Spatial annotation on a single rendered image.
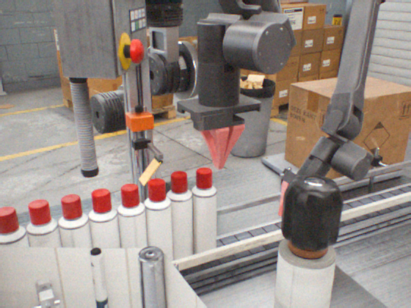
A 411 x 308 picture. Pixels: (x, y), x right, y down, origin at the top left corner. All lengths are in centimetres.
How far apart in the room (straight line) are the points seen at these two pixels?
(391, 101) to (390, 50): 417
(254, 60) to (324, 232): 26
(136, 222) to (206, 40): 39
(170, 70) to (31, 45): 497
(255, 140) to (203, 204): 277
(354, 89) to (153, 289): 61
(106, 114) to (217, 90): 131
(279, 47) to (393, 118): 93
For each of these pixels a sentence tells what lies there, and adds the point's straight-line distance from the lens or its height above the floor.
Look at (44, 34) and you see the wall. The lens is 634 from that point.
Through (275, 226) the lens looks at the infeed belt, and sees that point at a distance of 105.
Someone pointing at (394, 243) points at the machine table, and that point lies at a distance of 116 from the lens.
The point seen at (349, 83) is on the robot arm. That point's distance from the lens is 101.
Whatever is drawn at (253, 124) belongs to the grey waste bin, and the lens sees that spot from 353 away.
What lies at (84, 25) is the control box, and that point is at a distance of 72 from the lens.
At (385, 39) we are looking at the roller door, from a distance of 556.
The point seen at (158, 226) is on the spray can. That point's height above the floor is 100.
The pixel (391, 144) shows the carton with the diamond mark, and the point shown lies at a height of 95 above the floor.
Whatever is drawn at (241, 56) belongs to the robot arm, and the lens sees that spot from 50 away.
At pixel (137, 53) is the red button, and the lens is 71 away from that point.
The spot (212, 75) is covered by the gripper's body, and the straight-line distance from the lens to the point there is 55.
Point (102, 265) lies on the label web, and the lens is 67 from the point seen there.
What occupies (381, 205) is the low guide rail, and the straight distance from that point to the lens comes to 116.
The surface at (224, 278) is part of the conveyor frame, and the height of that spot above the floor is 85.
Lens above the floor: 144
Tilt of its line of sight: 24 degrees down
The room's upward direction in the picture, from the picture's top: straight up
